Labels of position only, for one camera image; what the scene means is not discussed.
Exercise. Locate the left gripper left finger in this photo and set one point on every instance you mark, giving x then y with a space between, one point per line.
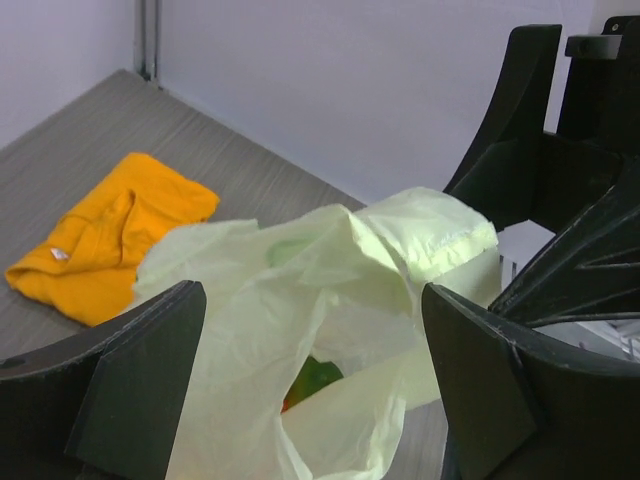
106 402

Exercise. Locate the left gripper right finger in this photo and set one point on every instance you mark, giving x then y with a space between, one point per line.
523 405

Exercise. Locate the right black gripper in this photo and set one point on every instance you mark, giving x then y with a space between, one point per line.
590 270

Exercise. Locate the pale yellow plastic bag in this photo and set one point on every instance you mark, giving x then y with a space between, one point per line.
337 285

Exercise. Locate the fake green fruit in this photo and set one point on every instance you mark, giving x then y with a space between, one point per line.
313 377

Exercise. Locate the orange folded cloth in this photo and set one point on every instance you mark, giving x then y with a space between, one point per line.
86 268

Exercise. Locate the aluminium frame rail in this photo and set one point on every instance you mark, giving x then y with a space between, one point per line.
147 24

